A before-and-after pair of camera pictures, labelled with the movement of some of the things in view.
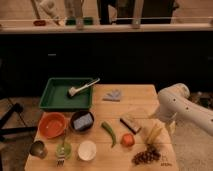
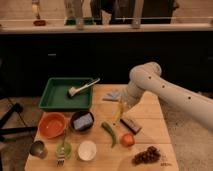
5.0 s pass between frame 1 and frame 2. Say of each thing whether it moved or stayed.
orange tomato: stayed
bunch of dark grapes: stayed
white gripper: moved
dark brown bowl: stayed
